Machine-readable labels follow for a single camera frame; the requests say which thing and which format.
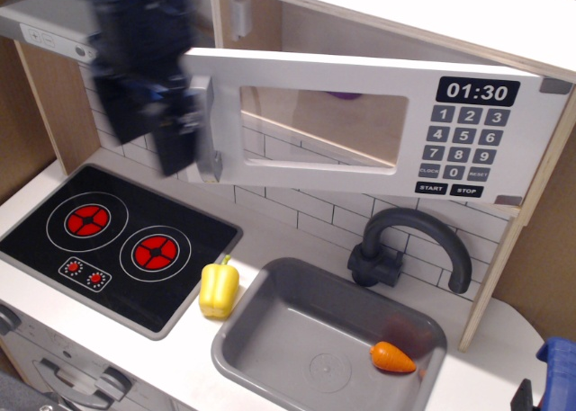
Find grey toy oven door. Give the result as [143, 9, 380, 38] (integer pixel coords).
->
[1, 300, 187, 410]

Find wooden toy kitchen cabinet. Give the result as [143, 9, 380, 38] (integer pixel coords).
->
[0, 0, 576, 353]

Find blue plastic object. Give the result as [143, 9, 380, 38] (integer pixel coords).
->
[536, 336, 575, 411]

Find orange toy carrot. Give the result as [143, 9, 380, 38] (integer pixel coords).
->
[369, 341, 417, 373]

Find purple toy eggplant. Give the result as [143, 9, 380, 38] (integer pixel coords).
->
[328, 92, 362, 101]

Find black clamp piece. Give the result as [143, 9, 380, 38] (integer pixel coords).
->
[510, 379, 534, 411]

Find black toy stove top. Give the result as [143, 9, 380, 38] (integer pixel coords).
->
[1, 165, 242, 340]

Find black toy faucet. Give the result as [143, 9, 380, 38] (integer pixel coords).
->
[347, 208, 473, 295]

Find yellow toy bell pepper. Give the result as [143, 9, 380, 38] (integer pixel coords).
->
[199, 255, 239, 319]

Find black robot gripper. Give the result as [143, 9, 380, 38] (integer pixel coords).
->
[83, 0, 203, 175]

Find white toy microwave door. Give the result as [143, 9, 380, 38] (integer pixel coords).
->
[182, 48, 572, 206]

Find grey toy sink basin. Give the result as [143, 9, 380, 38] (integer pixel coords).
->
[211, 258, 446, 410]

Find grey range hood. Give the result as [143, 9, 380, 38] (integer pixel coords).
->
[0, 0, 217, 66]

